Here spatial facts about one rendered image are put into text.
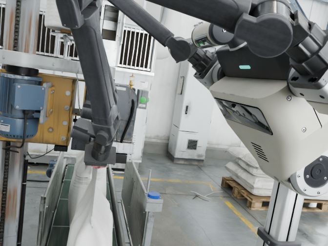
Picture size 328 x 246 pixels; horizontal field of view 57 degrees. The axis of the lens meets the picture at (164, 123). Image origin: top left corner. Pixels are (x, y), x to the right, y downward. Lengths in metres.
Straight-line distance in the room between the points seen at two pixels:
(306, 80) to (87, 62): 0.47
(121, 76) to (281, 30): 3.69
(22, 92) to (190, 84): 4.12
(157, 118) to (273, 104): 4.96
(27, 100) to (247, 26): 0.86
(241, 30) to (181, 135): 4.67
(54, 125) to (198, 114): 3.96
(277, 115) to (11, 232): 1.38
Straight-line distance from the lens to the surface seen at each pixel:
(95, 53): 0.72
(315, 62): 0.61
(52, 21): 1.27
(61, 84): 1.44
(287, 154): 0.84
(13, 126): 1.28
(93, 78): 0.76
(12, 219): 1.70
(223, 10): 0.58
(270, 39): 0.57
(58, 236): 2.04
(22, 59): 1.24
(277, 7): 0.59
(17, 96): 1.19
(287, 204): 1.04
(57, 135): 1.48
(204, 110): 5.24
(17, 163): 1.60
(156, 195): 1.46
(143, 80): 4.22
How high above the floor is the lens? 1.39
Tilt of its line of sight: 8 degrees down
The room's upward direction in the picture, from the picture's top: 8 degrees clockwise
